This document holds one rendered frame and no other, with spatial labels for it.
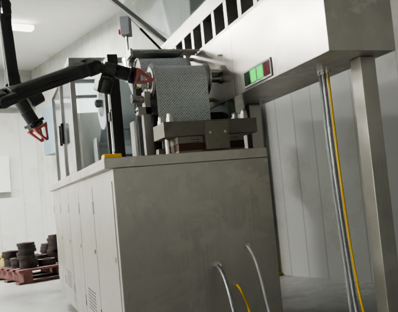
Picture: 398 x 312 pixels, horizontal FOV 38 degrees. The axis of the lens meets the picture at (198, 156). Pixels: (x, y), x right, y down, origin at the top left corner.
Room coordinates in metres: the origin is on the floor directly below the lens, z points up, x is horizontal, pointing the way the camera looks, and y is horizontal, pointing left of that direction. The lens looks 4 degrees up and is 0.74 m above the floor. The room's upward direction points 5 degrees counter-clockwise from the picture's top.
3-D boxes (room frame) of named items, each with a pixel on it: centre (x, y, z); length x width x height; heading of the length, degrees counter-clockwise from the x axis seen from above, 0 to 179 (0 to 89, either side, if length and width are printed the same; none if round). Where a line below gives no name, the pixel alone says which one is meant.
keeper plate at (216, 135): (2.30, -0.08, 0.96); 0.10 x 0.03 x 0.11; 109
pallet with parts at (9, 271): (6.42, 1.66, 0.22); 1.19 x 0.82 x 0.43; 126
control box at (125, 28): (3.03, 0.33, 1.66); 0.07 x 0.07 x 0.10; 84
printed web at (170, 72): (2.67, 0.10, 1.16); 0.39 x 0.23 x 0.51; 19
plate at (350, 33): (3.26, -0.03, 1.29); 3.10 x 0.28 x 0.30; 19
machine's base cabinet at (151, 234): (3.40, 0.44, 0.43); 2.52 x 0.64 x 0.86; 19
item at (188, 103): (2.48, 0.04, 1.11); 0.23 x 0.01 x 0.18; 109
